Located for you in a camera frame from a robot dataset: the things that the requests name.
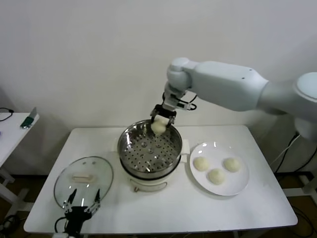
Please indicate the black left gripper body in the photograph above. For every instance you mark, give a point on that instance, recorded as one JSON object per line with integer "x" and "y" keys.
{"x": 78, "y": 214}

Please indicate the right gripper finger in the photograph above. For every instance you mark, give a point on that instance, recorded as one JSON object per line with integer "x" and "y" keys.
{"x": 172, "y": 120}
{"x": 153, "y": 117}

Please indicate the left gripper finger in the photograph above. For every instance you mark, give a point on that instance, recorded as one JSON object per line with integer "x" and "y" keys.
{"x": 97, "y": 199}
{"x": 69, "y": 201}

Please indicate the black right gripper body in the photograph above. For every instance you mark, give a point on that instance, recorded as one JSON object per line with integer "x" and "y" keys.
{"x": 164, "y": 111}

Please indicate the white steamed baozi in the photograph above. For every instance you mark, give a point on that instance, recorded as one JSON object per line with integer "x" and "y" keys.
{"x": 201, "y": 164}
{"x": 232, "y": 164}
{"x": 216, "y": 176}
{"x": 158, "y": 127}

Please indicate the pale right robot arm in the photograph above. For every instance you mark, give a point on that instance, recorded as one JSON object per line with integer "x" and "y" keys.
{"x": 223, "y": 81}

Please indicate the stainless steel steamer basket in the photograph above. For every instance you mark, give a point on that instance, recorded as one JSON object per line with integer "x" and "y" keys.
{"x": 148, "y": 153}

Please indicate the white side table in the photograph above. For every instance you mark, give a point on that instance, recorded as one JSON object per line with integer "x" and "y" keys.
{"x": 12, "y": 138}

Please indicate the white round plate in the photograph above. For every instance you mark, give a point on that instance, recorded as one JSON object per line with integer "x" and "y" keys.
{"x": 230, "y": 186}

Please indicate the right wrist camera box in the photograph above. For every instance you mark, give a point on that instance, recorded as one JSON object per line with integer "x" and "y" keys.
{"x": 183, "y": 105}

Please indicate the white table base frame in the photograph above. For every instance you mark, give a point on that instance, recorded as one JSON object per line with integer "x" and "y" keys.
{"x": 307, "y": 188}

